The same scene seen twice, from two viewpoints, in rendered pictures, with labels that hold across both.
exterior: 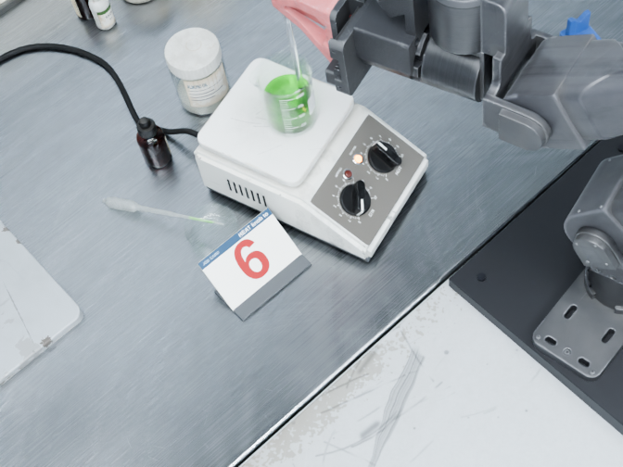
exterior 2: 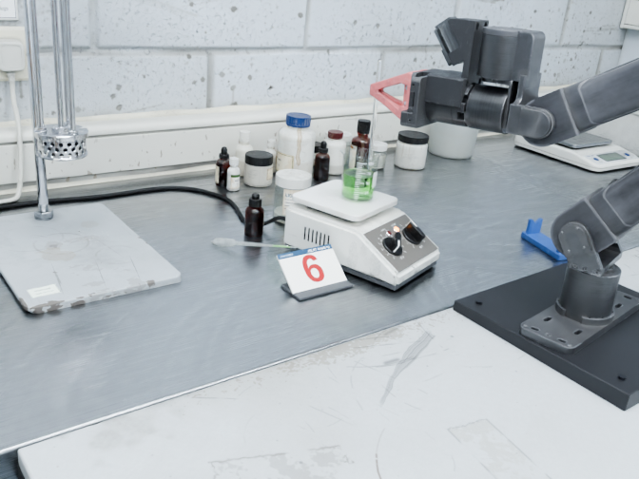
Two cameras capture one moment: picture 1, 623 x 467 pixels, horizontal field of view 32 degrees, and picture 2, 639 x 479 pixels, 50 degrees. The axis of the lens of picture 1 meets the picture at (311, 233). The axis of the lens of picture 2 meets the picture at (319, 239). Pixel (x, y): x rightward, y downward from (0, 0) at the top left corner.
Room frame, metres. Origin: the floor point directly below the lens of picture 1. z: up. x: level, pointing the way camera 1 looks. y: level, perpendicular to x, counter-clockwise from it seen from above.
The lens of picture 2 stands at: (-0.30, 0.15, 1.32)
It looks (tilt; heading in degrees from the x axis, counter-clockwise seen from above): 23 degrees down; 354
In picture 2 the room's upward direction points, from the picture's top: 6 degrees clockwise
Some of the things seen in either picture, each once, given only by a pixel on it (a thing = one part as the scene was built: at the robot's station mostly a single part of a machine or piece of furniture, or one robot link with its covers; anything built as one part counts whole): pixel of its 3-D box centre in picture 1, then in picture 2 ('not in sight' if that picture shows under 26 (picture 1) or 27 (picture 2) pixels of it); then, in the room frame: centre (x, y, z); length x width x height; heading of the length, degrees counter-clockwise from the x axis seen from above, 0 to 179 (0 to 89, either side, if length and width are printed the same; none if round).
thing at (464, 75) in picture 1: (463, 54); (493, 104); (0.55, -0.15, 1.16); 0.07 x 0.06 x 0.07; 51
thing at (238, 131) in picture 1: (275, 119); (345, 199); (0.66, 0.01, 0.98); 0.12 x 0.12 x 0.01; 50
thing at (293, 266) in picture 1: (255, 263); (315, 271); (0.54, 0.06, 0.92); 0.09 x 0.06 x 0.04; 122
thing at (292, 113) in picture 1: (285, 95); (358, 174); (0.65, 0.00, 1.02); 0.06 x 0.05 x 0.08; 91
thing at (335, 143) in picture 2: not in sight; (333, 151); (1.06, -0.01, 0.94); 0.05 x 0.05 x 0.09
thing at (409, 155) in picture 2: not in sight; (411, 149); (1.14, -0.19, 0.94); 0.07 x 0.07 x 0.07
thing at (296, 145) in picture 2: not in sight; (296, 147); (0.99, 0.07, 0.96); 0.07 x 0.07 x 0.13
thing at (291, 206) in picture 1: (302, 155); (357, 231); (0.64, -0.01, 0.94); 0.22 x 0.13 x 0.08; 50
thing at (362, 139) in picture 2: not in sight; (361, 146); (1.07, -0.07, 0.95); 0.04 x 0.04 x 0.11
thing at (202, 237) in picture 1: (212, 232); (285, 259); (0.59, 0.10, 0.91); 0.06 x 0.06 x 0.02
